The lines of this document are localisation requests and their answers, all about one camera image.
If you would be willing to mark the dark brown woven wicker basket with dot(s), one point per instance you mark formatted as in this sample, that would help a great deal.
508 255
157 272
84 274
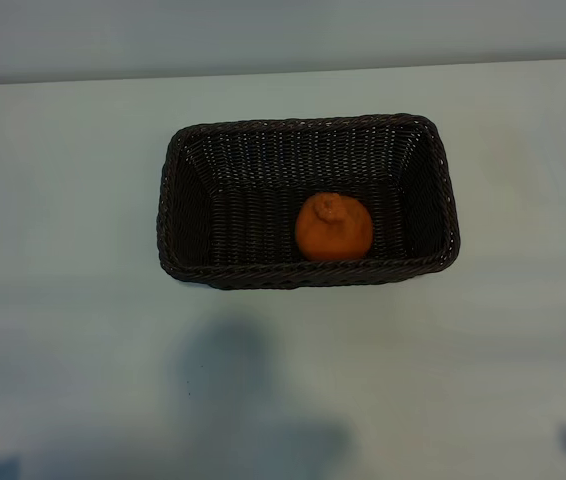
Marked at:
243 225

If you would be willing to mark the orange fruit with knobbed top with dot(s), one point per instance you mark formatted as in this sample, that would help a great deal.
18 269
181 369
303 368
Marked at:
333 235

